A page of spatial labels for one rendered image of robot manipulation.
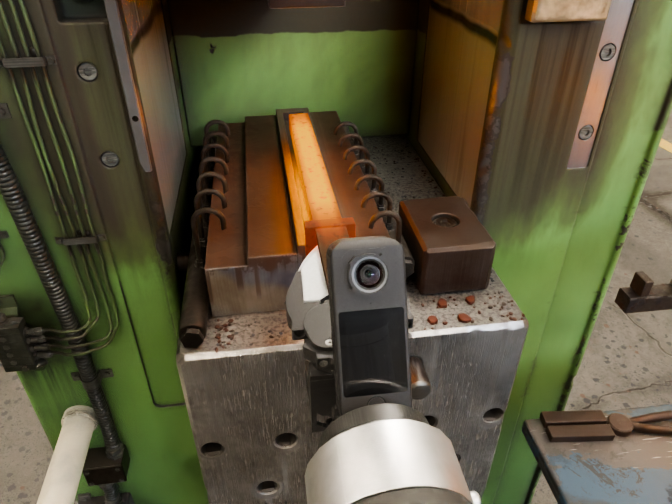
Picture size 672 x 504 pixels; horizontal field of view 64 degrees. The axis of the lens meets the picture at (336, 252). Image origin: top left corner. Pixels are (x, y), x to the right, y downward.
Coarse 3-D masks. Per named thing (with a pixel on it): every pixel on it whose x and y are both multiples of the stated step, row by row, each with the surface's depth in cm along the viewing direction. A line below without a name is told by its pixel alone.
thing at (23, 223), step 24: (0, 144) 59; (0, 168) 59; (24, 216) 62; (24, 240) 64; (48, 264) 67; (48, 288) 68; (72, 312) 72; (72, 336) 73; (96, 384) 78; (96, 408) 81; (96, 456) 87; (120, 456) 87; (96, 480) 87; (120, 480) 87
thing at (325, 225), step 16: (304, 128) 71; (304, 144) 66; (304, 160) 62; (320, 160) 62; (304, 176) 58; (320, 176) 58; (304, 192) 58; (320, 192) 55; (320, 208) 52; (336, 208) 52; (304, 224) 48; (320, 224) 48; (336, 224) 48; (352, 224) 48; (320, 240) 46; (320, 256) 45
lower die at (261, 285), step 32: (224, 128) 88; (256, 128) 86; (320, 128) 85; (224, 160) 78; (256, 160) 76; (288, 160) 73; (352, 160) 75; (256, 192) 68; (288, 192) 66; (352, 192) 67; (256, 224) 61; (288, 224) 61; (384, 224) 61; (224, 256) 58; (256, 256) 56; (288, 256) 56; (224, 288) 57; (256, 288) 58; (288, 288) 59
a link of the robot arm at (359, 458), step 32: (320, 448) 30; (352, 448) 28; (384, 448) 28; (416, 448) 28; (448, 448) 30; (320, 480) 29; (352, 480) 27; (384, 480) 26; (416, 480) 27; (448, 480) 27
